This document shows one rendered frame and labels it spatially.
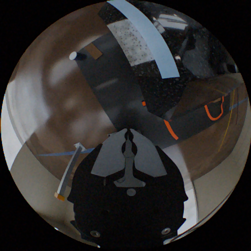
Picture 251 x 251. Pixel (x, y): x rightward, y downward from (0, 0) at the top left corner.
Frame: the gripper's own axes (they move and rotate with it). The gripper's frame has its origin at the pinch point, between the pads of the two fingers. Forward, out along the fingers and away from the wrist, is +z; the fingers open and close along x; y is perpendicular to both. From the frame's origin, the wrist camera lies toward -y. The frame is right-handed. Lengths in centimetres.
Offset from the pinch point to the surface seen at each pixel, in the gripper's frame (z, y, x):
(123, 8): 4.7, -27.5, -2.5
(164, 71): 5.8, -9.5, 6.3
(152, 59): 6.9, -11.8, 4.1
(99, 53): 82, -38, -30
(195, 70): 2.5, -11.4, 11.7
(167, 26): 2.2, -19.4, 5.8
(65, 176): 30, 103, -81
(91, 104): 90, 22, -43
